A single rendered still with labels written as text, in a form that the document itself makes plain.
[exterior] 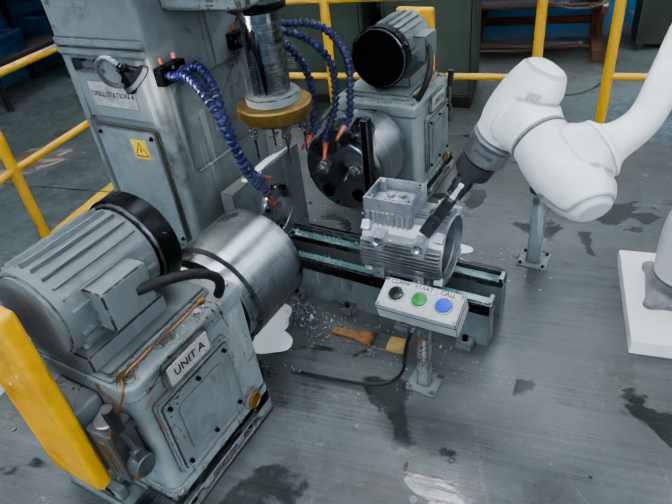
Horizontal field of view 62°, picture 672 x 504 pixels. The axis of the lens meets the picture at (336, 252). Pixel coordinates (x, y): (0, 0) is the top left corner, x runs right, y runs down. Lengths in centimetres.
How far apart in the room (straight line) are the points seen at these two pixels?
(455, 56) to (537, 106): 359
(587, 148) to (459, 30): 361
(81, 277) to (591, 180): 78
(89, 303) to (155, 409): 21
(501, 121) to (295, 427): 75
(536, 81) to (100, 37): 93
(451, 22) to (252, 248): 352
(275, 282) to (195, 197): 38
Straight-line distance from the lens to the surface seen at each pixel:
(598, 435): 129
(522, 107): 101
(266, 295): 119
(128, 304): 93
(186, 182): 145
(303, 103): 134
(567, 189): 94
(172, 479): 114
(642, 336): 146
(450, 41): 456
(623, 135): 101
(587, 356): 143
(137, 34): 133
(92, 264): 94
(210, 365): 106
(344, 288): 148
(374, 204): 130
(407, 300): 113
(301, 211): 167
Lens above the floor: 181
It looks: 36 degrees down
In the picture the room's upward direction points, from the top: 7 degrees counter-clockwise
